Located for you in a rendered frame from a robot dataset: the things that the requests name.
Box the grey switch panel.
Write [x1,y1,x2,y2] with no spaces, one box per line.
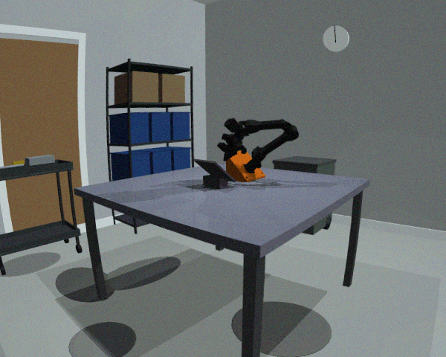
[193,159,236,189]

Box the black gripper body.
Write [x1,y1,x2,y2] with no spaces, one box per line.
[217,135,247,154]

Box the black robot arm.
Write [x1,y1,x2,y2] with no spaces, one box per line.
[222,118,299,173]

